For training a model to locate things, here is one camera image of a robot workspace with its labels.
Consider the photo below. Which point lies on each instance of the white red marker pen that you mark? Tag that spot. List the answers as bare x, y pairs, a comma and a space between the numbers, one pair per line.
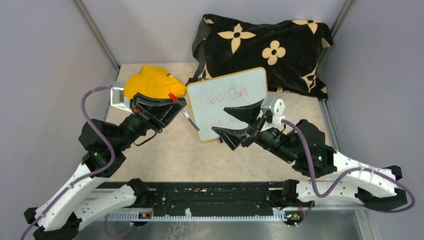
190, 120

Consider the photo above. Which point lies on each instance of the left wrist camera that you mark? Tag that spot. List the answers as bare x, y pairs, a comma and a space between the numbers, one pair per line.
117, 98

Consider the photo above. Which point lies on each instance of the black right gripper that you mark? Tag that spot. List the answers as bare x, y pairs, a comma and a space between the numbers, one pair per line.
233, 137

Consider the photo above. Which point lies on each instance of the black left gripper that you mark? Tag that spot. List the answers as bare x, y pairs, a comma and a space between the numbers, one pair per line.
163, 117

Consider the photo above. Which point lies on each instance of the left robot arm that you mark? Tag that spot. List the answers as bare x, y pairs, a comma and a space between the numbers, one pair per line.
64, 215

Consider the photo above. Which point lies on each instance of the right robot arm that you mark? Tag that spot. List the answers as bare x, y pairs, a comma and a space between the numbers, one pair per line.
331, 175

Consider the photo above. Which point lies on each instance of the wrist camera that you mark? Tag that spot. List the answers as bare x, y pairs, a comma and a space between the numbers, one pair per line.
117, 98
272, 109

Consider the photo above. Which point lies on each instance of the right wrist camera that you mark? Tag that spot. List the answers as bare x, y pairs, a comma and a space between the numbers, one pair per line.
272, 109

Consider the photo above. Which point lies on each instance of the yellow folded cloth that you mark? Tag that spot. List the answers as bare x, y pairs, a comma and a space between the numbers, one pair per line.
154, 82

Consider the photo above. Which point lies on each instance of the red marker cap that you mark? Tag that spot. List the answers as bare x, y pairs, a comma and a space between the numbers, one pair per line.
173, 97

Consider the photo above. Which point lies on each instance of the yellow-framed whiteboard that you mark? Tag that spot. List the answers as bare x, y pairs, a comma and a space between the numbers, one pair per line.
208, 98

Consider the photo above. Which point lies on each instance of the black floral pillow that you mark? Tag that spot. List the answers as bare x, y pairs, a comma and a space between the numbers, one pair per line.
288, 51

